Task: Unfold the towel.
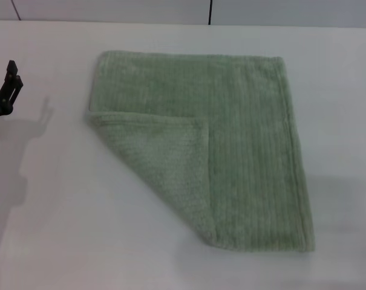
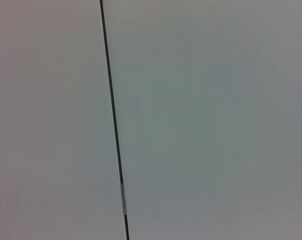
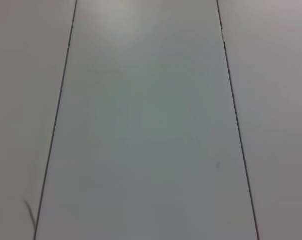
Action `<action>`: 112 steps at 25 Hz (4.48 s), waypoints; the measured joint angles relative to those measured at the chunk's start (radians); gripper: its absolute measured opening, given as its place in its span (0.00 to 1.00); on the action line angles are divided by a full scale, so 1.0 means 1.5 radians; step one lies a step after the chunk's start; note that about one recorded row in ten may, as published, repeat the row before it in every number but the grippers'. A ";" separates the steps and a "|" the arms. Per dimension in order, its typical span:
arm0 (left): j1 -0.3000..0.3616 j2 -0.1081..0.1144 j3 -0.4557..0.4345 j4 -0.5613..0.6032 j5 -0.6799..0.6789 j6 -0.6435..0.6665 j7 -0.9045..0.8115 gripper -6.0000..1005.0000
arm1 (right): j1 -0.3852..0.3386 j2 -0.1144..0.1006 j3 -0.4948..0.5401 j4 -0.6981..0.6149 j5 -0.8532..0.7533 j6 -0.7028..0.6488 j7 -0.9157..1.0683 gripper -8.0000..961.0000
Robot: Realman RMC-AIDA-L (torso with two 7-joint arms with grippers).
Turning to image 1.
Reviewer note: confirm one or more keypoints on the light green ribbed towel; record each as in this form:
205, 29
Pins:
231, 151

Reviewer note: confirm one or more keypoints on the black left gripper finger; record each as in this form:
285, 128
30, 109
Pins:
12, 83

